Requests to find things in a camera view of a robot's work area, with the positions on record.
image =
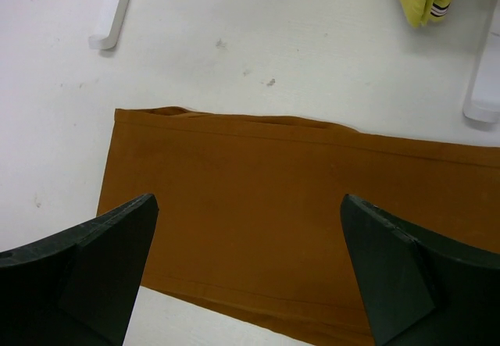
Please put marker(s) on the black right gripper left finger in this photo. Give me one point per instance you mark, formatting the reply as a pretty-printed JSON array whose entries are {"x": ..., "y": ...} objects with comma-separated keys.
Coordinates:
[{"x": 78, "y": 286}]

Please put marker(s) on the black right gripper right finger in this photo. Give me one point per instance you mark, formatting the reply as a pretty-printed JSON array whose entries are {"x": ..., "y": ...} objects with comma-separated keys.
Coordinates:
[{"x": 419, "y": 287}]

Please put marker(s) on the white and silver clothes rack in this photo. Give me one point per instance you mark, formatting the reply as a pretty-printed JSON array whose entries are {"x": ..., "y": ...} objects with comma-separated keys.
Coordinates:
[{"x": 482, "y": 98}]

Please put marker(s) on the brown trousers with striped waistband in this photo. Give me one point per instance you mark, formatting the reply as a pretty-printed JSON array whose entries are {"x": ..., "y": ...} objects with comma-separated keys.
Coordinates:
[{"x": 249, "y": 209}]

